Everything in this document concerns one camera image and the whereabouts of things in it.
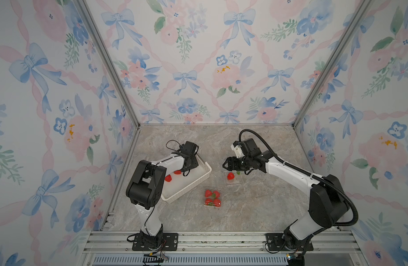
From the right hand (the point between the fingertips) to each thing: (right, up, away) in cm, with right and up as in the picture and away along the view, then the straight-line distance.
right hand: (229, 164), depth 87 cm
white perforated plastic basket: (-26, -11, +4) cm, 29 cm away
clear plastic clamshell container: (-9, -13, +2) cm, 16 cm away
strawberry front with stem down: (-11, -18, -4) cm, 21 cm away
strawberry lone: (+2, -7, +6) cm, 10 cm away
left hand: (-19, -1, +12) cm, 22 cm away
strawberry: (-7, -15, -1) cm, 17 cm away
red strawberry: (-11, -15, -1) cm, 19 cm away
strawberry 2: (-6, -18, -5) cm, 20 cm away
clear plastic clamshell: (+6, -10, +8) cm, 14 cm away
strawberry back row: (-24, -1, -16) cm, 29 cm away
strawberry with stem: (-33, -8, +5) cm, 34 cm away
